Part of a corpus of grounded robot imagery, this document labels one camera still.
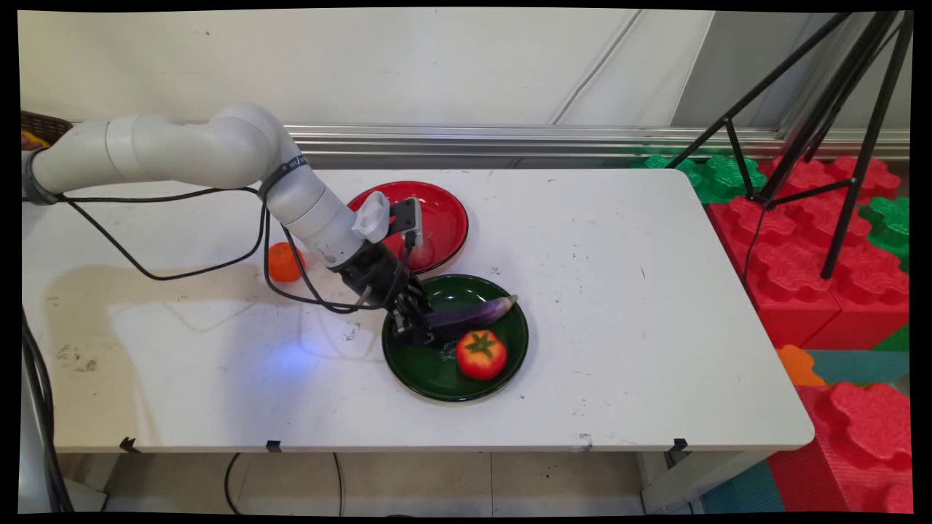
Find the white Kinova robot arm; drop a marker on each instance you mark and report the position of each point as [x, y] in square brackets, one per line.
[189, 149]

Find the yellow red toy food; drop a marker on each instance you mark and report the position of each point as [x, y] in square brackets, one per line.
[29, 140]

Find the black tripod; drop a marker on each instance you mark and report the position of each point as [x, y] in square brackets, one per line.
[848, 80]

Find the white table leg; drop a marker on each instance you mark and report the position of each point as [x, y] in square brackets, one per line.
[692, 477]
[87, 484]

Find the orange toy fruit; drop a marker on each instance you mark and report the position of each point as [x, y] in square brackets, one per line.
[284, 263]

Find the green foam block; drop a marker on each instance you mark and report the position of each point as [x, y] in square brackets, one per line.
[717, 178]
[890, 225]

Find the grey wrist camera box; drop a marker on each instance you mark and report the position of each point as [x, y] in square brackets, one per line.
[404, 216]

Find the purple toy eggplant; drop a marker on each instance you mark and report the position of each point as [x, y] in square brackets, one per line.
[473, 314]

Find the large red foam block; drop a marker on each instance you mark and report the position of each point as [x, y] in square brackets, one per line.
[790, 273]

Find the red toy tomato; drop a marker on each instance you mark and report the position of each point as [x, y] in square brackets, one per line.
[481, 356]

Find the dark wicker basket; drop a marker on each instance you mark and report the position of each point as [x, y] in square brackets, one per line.
[45, 125]

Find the aluminium wall rail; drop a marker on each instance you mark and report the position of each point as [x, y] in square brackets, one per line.
[510, 140]

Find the orange foam piece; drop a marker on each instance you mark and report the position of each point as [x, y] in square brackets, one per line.
[797, 365]

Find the red plate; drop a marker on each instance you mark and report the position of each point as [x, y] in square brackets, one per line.
[444, 218]

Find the dark green plate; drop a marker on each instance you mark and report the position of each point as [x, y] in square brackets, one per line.
[437, 375]

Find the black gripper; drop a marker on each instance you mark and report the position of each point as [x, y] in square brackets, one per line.
[371, 269]

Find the teal foam mat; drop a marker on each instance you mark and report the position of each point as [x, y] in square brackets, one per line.
[743, 491]
[863, 366]

